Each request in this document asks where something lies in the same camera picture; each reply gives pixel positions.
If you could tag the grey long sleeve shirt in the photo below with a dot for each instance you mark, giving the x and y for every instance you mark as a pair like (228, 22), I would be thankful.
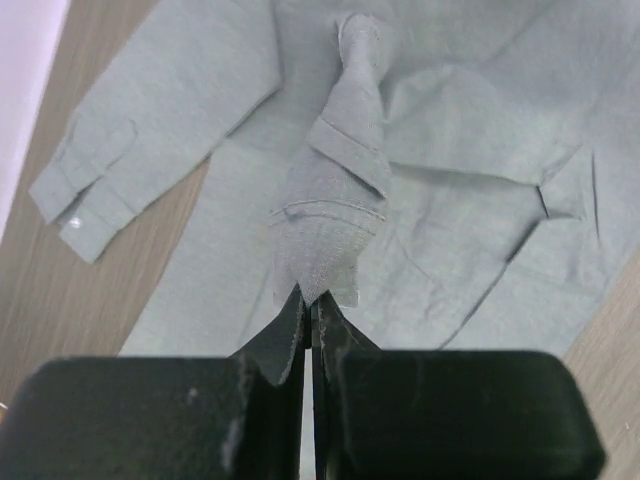
(458, 174)

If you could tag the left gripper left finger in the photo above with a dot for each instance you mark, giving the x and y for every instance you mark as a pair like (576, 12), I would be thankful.
(235, 417)

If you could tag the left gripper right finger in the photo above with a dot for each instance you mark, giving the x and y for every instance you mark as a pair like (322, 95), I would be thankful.
(443, 414)

